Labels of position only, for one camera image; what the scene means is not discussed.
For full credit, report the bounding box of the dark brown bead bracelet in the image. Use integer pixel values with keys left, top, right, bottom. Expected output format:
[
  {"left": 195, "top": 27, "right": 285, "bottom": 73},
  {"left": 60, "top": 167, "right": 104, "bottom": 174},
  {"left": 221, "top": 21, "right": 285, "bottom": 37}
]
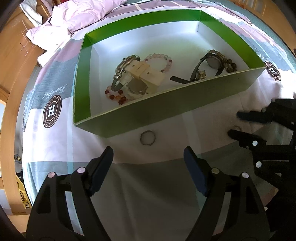
[{"left": 209, "top": 49, "right": 238, "bottom": 74}]

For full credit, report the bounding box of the black strap wristwatch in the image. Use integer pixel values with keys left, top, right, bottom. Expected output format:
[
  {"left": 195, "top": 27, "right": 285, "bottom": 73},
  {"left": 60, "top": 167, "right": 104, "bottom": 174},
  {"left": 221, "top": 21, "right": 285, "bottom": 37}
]
[{"left": 169, "top": 51, "right": 224, "bottom": 85}]

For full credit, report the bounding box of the metal bangle bracelet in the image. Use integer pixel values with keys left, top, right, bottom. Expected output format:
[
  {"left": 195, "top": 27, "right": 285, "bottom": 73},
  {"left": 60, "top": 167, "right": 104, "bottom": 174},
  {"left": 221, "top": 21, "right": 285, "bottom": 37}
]
[{"left": 140, "top": 130, "right": 156, "bottom": 147}]

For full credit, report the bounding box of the pink bead bracelet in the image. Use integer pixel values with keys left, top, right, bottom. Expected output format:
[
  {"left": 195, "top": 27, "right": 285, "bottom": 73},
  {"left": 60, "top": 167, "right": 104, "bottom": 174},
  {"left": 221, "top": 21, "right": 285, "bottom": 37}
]
[{"left": 144, "top": 52, "right": 174, "bottom": 73}]

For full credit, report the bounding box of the red bead bracelet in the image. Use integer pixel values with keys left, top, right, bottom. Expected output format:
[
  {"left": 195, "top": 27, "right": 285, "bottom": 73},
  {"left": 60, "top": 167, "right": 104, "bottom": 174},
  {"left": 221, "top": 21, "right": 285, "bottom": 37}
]
[{"left": 104, "top": 86, "right": 129, "bottom": 105}]

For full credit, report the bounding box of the plaid patchwork bed sheet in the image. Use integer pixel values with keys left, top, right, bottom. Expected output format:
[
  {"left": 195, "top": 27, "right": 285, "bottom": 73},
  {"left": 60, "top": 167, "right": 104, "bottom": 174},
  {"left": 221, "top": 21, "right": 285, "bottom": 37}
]
[{"left": 23, "top": 1, "right": 295, "bottom": 240}]

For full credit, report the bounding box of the green cardboard box tray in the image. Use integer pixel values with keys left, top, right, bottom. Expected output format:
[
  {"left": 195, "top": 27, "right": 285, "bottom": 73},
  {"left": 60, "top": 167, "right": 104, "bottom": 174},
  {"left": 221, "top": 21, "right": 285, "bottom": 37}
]
[{"left": 73, "top": 9, "right": 264, "bottom": 138}]

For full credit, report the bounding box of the wooden bed headboard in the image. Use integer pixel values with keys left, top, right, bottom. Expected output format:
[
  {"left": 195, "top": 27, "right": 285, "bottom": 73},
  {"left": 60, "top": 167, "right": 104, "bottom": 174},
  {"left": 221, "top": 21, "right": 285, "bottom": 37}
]
[{"left": 1, "top": 7, "right": 43, "bottom": 215}]

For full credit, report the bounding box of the pink crumpled pillow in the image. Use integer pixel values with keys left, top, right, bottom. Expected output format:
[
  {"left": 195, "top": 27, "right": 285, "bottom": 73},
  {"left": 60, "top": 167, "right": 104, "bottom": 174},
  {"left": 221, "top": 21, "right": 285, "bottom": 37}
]
[{"left": 26, "top": 0, "right": 126, "bottom": 51}]

